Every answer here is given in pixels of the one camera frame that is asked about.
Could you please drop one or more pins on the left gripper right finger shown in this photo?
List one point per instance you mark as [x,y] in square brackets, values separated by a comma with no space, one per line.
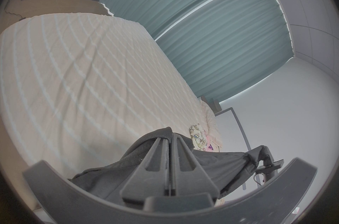
[185,180]

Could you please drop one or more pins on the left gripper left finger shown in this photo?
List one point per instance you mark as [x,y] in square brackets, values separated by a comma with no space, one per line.
[149,178]

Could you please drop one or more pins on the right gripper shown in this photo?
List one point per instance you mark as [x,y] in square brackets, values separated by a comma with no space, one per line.
[270,166]

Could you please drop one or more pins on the black T-shirt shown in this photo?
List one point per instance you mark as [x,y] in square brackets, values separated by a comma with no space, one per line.
[225,164]

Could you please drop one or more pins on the white printed pyjama top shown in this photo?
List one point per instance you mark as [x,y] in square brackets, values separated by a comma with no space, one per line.
[198,136]

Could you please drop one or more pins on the pink garment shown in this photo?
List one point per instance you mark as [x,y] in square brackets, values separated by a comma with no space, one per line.
[209,140]

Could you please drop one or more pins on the pale pink pillow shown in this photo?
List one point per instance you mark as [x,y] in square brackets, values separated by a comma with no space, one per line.
[213,122]

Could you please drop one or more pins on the grey bedside table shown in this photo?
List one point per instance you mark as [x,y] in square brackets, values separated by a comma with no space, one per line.
[211,104]

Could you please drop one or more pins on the bed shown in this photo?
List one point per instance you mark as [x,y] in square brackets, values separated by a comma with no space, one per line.
[79,72]

